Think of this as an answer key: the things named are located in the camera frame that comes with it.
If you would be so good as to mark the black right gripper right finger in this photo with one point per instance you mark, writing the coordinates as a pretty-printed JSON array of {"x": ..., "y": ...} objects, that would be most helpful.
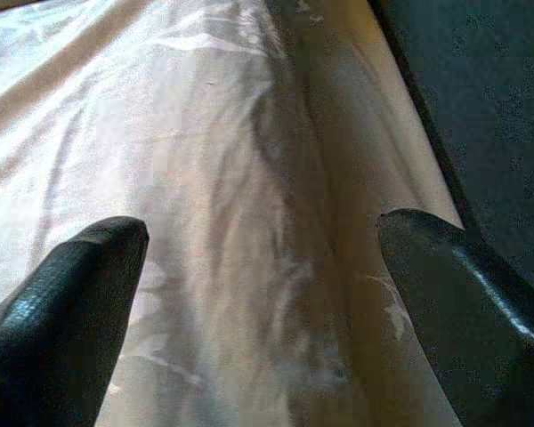
[{"x": 471, "y": 338}]

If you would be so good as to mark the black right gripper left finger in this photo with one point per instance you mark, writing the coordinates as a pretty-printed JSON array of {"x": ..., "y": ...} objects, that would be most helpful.
[{"x": 49, "y": 347}]

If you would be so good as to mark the grey floral pillow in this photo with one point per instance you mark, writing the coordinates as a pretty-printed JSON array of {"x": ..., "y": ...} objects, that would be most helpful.
[{"x": 231, "y": 222}]

